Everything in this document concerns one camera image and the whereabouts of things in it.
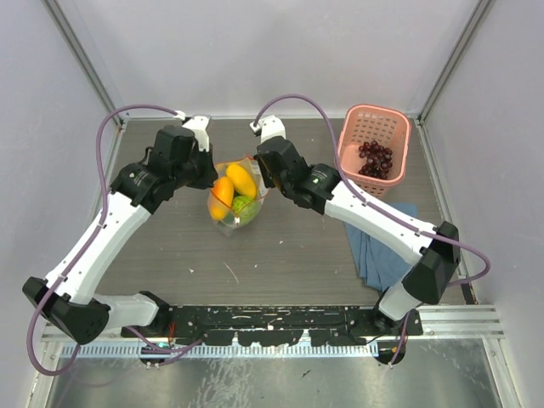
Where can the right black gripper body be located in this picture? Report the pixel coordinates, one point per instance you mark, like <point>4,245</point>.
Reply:
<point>272,180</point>

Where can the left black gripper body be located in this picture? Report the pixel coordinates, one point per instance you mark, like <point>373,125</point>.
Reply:
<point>196,172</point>

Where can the clear red zip top bag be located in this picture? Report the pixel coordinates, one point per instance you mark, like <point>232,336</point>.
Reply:
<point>228,225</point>

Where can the green custard apple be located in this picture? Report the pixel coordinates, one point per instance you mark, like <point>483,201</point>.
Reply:
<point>245,209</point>

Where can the yellow orange mango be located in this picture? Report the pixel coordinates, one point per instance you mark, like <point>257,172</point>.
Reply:
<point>220,199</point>

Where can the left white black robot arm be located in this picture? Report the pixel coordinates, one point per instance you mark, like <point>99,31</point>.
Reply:
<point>69,291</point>

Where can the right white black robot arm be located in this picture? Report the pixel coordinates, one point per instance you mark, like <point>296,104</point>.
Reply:
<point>426,248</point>

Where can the pink plastic basket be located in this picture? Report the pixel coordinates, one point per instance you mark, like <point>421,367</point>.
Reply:
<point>364,123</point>

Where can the dark purple grape bunch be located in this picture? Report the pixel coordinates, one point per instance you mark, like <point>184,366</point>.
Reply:
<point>378,160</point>

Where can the blue folded cloth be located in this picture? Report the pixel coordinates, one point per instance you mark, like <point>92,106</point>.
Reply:
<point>376,264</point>

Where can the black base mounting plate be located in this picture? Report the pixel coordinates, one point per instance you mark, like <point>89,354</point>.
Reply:
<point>271,326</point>

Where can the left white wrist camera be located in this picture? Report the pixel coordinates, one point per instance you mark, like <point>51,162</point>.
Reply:
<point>198,126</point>

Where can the left aluminium frame post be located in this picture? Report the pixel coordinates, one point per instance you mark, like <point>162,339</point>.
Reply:
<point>70,23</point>

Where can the aluminium frame post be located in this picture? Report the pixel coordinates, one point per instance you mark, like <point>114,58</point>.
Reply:
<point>474,22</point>
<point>70,23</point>

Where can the slotted cable duct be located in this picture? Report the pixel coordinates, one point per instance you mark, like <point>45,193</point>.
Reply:
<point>304,349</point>

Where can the aluminium front rail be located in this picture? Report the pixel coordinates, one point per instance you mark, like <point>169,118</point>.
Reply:
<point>463,321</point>

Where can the right aluminium frame post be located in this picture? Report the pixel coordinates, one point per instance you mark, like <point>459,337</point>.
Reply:
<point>474,22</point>

